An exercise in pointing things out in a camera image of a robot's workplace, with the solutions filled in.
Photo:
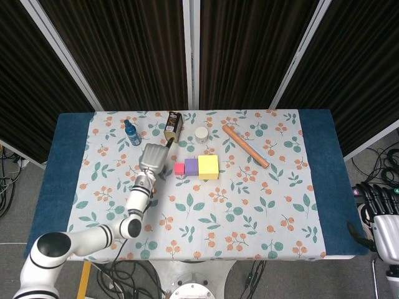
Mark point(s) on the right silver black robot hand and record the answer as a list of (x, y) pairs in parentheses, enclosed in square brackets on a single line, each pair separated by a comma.
[(388, 233)]

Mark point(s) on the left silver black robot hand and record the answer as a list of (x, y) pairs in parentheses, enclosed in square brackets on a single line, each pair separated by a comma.
[(152, 157)]

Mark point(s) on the pink foam cube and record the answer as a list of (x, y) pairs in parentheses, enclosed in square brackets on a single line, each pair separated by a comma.
[(179, 169)]

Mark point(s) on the purple foam cube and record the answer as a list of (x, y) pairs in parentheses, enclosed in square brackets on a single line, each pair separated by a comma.
[(191, 166)]

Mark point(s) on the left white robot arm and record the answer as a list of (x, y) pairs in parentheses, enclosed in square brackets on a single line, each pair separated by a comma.
[(90, 238)]

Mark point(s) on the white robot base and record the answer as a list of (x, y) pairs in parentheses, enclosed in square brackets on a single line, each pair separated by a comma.
[(191, 280)]

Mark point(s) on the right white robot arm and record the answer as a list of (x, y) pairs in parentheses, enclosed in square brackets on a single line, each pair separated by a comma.
[(392, 280)]

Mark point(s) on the blue spray bottle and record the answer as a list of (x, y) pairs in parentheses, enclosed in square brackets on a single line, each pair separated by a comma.
[(134, 135)]

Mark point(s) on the white round jar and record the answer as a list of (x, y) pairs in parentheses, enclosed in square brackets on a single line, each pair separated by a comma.
[(201, 134)]

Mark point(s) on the yellow foam cube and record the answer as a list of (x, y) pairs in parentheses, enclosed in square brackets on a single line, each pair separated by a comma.
[(208, 166)]

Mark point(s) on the fruit and leaf print tablecloth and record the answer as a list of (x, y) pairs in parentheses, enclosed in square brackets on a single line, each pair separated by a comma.
[(202, 215)]

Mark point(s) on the blue table cover cloth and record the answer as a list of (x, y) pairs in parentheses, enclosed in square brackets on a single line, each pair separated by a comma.
[(62, 174)]

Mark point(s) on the dark pleated partition panel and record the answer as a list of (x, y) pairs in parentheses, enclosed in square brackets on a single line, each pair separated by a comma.
[(249, 53), (124, 53), (31, 78), (358, 78)]

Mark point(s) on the yellow metal bar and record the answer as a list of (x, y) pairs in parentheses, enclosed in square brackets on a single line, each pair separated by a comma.
[(83, 280)]

